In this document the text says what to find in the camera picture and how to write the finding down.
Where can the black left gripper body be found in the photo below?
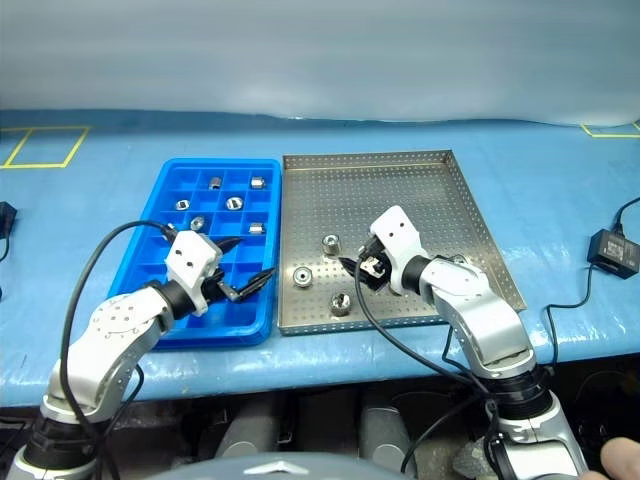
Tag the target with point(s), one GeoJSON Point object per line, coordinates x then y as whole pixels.
{"type": "Point", "coordinates": [220, 287]}

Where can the blue compartment tray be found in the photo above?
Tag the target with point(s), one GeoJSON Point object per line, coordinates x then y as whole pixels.
{"type": "Point", "coordinates": [150, 280]}

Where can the black power adapter with label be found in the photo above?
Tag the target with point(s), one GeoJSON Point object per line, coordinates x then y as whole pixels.
{"type": "Point", "coordinates": [612, 252]}

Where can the plain black power adapter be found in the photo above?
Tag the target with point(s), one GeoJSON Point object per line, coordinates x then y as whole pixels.
{"type": "Point", "coordinates": [7, 216]}

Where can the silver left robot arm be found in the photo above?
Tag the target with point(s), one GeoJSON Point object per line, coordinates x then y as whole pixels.
{"type": "Point", "coordinates": [115, 330]}

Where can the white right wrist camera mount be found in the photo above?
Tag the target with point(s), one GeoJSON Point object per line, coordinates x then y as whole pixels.
{"type": "Point", "coordinates": [400, 235]}

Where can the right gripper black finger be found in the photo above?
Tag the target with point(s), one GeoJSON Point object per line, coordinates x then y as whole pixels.
{"type": "Point", "coordinates": [377, 286]}
{"type": "Point", "coordinates": [351, 265]}

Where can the grey dome with emblem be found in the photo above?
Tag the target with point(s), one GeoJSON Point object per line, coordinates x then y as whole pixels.
{"type": "Point", "coordinates": [280, 469]}

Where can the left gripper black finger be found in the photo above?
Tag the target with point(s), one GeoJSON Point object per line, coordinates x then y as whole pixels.
{"type": "Point", "coordinates": [255, 285]}
{"type": "Point", "coordinates": [230, 245]}

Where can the perforated metal tray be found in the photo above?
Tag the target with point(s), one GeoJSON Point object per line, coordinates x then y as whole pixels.
{"type": "Point", "coordinates": [410, 200]}

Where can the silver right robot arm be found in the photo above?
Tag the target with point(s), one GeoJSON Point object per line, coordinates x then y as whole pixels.
{"type": "Point", "coordinates": [480, 320]}

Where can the person's bare hand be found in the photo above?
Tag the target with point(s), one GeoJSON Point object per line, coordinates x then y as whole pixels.
{"type": "Point", "coordinates": [622, 460]}

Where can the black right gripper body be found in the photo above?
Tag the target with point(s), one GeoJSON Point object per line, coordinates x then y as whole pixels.
{"type": "Point", "coordinates": [378, 264]}

